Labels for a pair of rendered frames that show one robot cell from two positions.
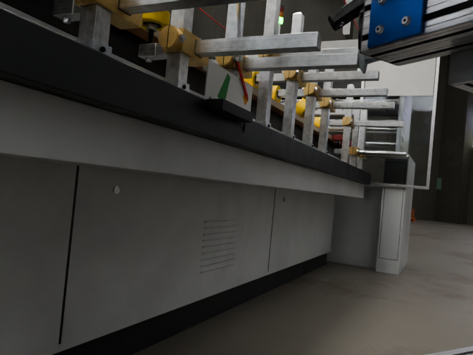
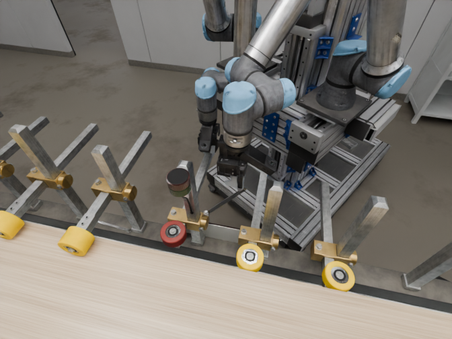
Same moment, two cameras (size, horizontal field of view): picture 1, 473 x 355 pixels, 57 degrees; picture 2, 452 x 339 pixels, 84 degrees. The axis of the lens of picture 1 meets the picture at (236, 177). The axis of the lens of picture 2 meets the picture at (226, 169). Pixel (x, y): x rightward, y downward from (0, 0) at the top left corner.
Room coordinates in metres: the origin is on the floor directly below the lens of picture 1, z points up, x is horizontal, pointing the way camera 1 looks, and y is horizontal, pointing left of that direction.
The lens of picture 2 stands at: (1.18, 0.53, 1.62)
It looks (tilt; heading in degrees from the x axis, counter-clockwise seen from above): 47 degrees down; 257
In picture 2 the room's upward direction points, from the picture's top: 1 degrees counter-clockwise
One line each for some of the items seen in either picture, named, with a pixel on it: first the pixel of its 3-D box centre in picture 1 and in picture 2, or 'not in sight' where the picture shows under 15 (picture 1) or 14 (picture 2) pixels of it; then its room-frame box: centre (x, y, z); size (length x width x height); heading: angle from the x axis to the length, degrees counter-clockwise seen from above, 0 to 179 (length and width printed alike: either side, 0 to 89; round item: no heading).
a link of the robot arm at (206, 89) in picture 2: not in sight; (206, 94); (1.06, -0.30, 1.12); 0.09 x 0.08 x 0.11; 71
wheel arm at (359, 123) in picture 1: (358, 122); not in sight; (2.55, -0.68, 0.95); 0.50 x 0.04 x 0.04; 64
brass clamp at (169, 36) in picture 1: (184, 46); (258, 238); (0.98, 0.14, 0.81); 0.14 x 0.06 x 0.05; 154
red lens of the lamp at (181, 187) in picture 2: not in sight; (178, 179); (1.20, 0.09, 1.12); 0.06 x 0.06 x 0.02
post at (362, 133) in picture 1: (362, 144); not in sight; (2.98, -0.83, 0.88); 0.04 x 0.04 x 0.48; 64
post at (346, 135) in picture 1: (347, 125); not in sight; (2.53, -0.61, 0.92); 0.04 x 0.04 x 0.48; 64
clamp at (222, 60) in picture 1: (234, 63); (188, 220); (1.20, 0.04, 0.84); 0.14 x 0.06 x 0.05; 154
